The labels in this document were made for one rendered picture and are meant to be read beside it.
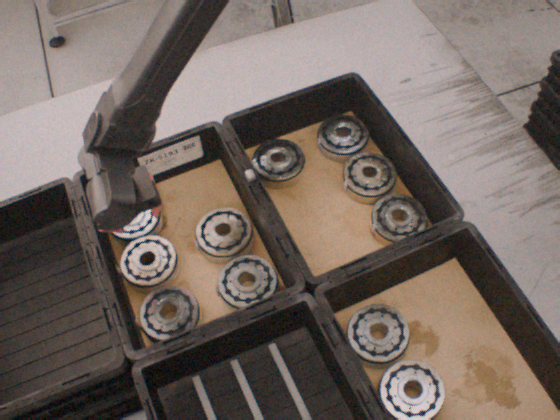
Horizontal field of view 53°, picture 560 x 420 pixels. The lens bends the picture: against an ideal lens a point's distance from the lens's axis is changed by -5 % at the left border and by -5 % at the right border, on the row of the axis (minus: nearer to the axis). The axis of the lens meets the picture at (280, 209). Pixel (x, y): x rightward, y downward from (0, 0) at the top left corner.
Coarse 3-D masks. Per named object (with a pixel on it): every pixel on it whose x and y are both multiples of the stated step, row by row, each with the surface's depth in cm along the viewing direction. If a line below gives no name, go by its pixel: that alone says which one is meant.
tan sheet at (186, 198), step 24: (216, 168) 118; (168, 192) 115; (192, 192) 115; (216, 192) 115; (168, 216) 112; (192, 216) 112; (168, 240) 109; (192, 240) 109; (120, 264) 107; (192, 264) 106; (216, 264) 106; (192, 288) 103; (216, 312) 101; (144, 336) 99
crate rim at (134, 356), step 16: (192, 128) 111; (208, 128) 111; (160, 144) 109; (224, 144) 109; (240, 160) 106; (80, 176) 106; (240, 176) 104; (80, 192) 104; (256, 192) 102; (272, 224) 98; (96, 240) 98; (96, 256) 96; (288, 256) 95; (112, 288) 93; (304, 288) 92; (112, 304) 91; (256, 304) 90; (272, 304) 90; (224, 320) 89; (128, 336) 88; (176, 336) 88; (192, 336) 88; (128, 352) 87; (144, 352) 86
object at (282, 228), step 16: (336, 80) 117; (288, 96) 115; (368, 96) 114; (240, 112) 113; (384, 112) 111; (224, 128) 111; (400, 128) 109; (240, 144) 108; (416, 160) 105; (256, 176) 104; (432, 176) 103; (448, 192) 100; (272, 208) 100; (448, 224) 97; (288, 240) 96; (400, 240) 95; (416, 240) 95; (368, 256) 94; (304, 272) 93; (336, 272) 93
